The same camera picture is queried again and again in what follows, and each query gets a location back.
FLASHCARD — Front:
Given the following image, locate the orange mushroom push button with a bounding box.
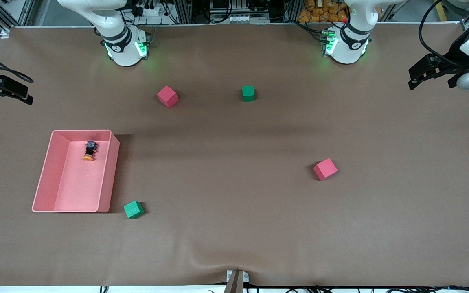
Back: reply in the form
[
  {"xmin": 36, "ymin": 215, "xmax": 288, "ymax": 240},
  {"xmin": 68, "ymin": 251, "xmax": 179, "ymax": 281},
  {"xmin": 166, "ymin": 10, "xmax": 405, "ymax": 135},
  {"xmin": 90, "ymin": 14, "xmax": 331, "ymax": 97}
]
[{"xmin": 83, "ymin": 140, "xmax": 99, "ymax": 162}]

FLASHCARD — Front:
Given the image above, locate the pink plastic bin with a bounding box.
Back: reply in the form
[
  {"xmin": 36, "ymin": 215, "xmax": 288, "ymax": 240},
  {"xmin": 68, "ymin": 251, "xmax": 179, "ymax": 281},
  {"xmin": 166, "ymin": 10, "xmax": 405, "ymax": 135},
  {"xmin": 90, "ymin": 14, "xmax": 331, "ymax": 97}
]
[{"xmin": 31, "ymin": 129, "xmax": 120, "ymax": 213}]

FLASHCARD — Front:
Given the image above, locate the orange snack bag pile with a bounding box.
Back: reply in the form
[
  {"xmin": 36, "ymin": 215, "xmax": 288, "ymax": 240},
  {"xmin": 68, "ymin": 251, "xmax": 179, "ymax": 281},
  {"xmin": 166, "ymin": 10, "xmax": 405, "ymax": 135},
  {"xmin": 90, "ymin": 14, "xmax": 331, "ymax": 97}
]
[{"xmin": 298, "ymin": 0, "xmax": 348, "ymax": 24}]

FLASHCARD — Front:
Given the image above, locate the red foam cube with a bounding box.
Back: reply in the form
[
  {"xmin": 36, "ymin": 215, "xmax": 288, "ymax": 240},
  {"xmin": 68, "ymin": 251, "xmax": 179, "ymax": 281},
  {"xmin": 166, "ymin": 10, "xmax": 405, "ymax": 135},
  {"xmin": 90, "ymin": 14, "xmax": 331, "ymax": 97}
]
[
  {"xmin": 313, "ymin": 158, "xmax": 338, "ymax": 181},
  {"xmin": 157, "ymin": 85, "xmax": 179, "ymax": 109}
]

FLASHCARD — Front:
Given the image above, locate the white power strip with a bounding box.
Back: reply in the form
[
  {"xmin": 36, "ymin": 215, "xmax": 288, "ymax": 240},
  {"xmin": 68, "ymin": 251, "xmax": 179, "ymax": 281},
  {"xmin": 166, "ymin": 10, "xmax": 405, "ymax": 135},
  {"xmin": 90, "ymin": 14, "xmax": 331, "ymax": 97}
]
[{"xmin": 135, "ymin": 4, "xmax": 172, "ymax": 17}]

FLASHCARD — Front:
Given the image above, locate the white terminal block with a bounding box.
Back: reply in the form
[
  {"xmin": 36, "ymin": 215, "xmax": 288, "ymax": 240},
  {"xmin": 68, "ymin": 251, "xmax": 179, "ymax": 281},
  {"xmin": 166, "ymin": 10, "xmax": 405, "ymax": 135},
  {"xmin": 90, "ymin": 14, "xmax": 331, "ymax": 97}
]
[{"xmin": 228, "ymin": 14, "xmax": 270, "ymax": 24}]

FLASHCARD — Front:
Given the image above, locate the brown table mat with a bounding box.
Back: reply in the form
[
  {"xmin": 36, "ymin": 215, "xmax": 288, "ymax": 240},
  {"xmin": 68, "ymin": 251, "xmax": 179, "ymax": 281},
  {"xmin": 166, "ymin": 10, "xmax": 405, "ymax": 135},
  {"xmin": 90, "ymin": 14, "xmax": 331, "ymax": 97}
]
[{"xmin": 0, "ymin": 22, "xmax": 469, "ymax": 287}]

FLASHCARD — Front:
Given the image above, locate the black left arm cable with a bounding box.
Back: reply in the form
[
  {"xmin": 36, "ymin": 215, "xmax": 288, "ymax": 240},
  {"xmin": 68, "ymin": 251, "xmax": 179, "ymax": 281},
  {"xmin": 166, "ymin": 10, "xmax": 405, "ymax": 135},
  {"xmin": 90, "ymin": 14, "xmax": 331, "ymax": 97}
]
[{"xmin": 418, "ymin": 0, "xmax": 469, "ymax": 68}]

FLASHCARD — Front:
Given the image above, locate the metal bracket with brown post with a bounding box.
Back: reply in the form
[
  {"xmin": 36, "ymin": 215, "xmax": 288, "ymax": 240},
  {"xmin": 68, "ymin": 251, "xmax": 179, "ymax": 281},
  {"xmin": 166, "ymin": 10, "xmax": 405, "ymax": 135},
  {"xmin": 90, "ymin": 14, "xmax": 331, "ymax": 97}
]
[{"xmin": 224, "ymin": 270, "xmax": 250, "ymax": 293}]

